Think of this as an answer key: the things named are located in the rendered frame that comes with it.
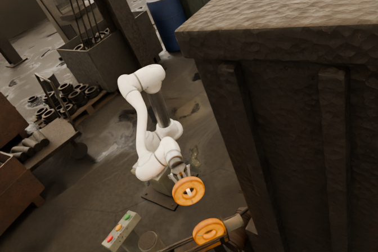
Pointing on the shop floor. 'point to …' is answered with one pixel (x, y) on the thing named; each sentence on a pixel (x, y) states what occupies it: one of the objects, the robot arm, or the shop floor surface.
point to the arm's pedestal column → (163, 192)
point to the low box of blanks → (16, 190)
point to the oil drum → (167, 17)
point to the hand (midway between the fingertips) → (187, 188)
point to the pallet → (71, 103)
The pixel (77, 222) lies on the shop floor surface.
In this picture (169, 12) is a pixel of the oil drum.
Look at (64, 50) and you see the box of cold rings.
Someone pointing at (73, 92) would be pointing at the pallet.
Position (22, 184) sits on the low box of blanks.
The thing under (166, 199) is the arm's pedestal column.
